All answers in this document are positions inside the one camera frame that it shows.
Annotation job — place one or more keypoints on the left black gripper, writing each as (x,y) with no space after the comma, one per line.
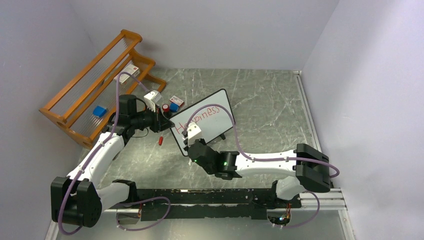
(160,123)

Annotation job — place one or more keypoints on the black framed whiteboard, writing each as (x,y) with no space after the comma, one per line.
(212,118)

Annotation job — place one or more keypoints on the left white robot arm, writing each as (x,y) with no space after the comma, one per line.
(75,199)

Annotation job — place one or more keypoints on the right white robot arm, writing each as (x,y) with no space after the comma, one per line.
(299,170)

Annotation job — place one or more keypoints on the blue small block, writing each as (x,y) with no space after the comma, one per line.
(173,107)

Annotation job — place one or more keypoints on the red white small box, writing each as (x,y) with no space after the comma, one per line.
(176,100)

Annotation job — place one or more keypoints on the blue block on rack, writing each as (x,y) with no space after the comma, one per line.
(99,111)

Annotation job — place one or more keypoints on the orange wooden rack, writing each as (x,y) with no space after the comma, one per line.
(71,108)

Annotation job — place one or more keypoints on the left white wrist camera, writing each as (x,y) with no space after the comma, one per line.
(151,99)

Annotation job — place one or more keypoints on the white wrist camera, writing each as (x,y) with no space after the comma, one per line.
(192,133)
(151,99)

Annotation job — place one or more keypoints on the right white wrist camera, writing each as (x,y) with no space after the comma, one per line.
(192,133)

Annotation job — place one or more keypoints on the black base frame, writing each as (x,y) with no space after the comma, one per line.
(253,203)

